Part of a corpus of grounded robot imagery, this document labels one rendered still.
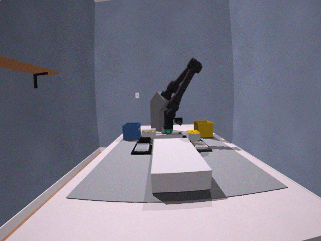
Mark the grey bench mat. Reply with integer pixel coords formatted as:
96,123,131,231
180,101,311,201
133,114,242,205
66,136,288,202

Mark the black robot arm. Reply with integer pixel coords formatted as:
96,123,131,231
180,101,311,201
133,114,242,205
161,58,202,126

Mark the white assay plate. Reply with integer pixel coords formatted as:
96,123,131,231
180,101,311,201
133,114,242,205
134,144,149,152
191,141,208,149

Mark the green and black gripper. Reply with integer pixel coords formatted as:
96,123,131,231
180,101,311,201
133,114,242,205
164,118,173,134

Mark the blue bin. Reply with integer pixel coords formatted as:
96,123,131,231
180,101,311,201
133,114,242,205
122,123,141,140

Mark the yellow bin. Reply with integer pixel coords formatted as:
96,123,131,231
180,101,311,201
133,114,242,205
194,120,213,138

